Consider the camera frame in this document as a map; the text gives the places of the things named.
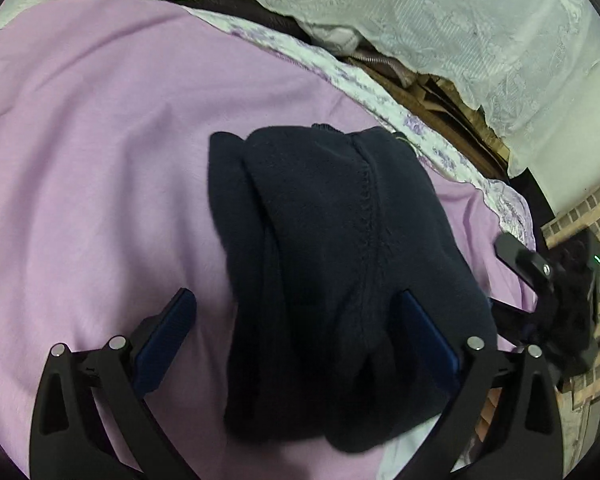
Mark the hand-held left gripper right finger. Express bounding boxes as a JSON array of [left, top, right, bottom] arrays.
[[399, 290, 565, 480]]

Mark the grey zipped cloth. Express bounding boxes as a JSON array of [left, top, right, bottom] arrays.
[[352, 49, 401, 72]]

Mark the purple bed sheet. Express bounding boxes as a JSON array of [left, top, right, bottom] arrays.
[[0, 0, 538, 480]]

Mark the navy knit sweater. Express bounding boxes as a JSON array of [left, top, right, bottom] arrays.
[[207, 122, 498, 455]]

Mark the white lace curtain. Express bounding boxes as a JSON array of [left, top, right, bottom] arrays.
[[0, 0, 600, 177]]

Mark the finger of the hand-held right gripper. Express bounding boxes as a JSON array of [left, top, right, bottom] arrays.
[[494, 232, 555, 293], [488, 299, 545, 350]]

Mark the white plastic bag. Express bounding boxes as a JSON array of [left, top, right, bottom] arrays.
[[300, 19, 377, 55]]

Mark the white purple floral sheet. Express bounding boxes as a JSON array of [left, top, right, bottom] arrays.
[[180, 5, 537, 256]]

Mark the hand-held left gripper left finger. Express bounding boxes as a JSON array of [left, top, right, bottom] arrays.
[[29, 287, 198, 480]]

